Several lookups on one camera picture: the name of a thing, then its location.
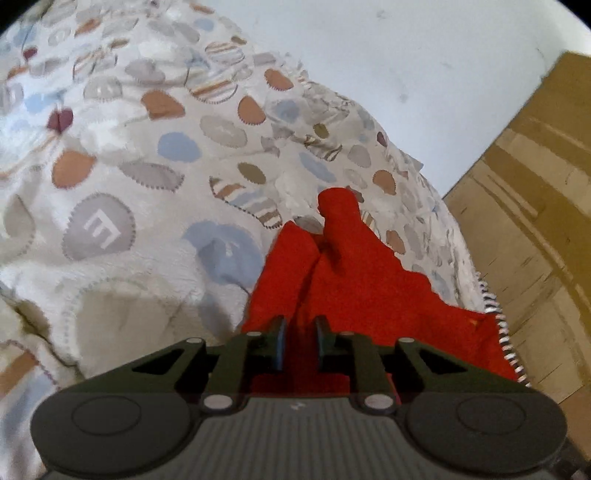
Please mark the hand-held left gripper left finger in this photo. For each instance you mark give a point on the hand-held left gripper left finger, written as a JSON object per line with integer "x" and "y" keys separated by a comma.
{"x": 280, "y": 344}

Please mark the wooden board panel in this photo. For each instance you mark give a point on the wooden board panel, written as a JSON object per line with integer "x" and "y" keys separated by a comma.
{"x": 531, "y": 207}

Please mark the striped bed sheet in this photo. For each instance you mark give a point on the striped bed sheet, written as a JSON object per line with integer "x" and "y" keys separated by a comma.
{"x": 501, "y": 327}

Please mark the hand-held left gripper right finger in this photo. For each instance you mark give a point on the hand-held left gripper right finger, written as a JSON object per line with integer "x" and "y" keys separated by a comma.
{"x": 319, "y": 341}

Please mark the patterned white comforter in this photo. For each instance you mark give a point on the patterned white comforter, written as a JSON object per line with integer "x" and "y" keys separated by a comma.
{"x": 138, "y": 184}

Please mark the red knit sweater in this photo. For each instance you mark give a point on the red knit sweater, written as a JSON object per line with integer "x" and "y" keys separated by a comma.
{"x": 351, "y": 277}

